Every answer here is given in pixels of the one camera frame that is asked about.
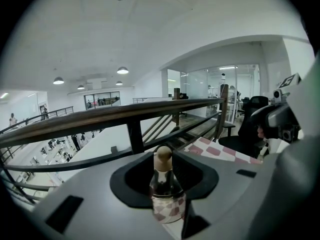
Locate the steel teapot lid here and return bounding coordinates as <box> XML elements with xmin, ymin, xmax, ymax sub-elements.
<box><xmin>149</xmin><ymin>145</ymin><xmax>188</xmax><ymax>224</ymax></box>

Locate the dark curved railing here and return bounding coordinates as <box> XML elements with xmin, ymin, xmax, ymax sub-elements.
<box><xmin>0</xmin><ymin>83</ymin><xmax>230</xmax><ymax>205</ymax></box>

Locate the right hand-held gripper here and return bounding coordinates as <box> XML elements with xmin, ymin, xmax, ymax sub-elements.
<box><xmin>250</xmin><ymin>72</ymin><xmax>303</xmax><ymax>145</ymax></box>

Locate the red white checkered tablecloth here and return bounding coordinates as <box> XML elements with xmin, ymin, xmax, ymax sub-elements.
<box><xmin>186</xmin><ymin>136</ymin><xmax>264</xmax><ymax>165</ymax></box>

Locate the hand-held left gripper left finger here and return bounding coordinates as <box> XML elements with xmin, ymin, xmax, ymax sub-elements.
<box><xmin>29</xmin><ymin>151</ymin><xmax>183</xmax><ymax>240</ymax></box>

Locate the black framed window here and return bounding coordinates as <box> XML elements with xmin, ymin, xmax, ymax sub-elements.
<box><xmin>84</xmin><ymin>91</ymin><xmax>121</xmax><ymax>110</ymax></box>

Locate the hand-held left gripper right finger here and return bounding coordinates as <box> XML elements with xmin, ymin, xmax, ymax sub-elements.
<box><xmin>171</xmin><ymin>149</ymin><xmax>267</xmax><ymax>240</ymax></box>

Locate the black balcony railing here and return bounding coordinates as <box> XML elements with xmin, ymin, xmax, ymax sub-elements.
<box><xmin>0</xmin><ymin>105</ymin><xmax>74</xmax><ymax>135</ymax></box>

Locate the black office chair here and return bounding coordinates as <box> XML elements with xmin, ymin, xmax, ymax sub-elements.
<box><xmin>218</xmin><ymin>95</ymin><xmax>270</xmax><ymax>159</ymax></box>

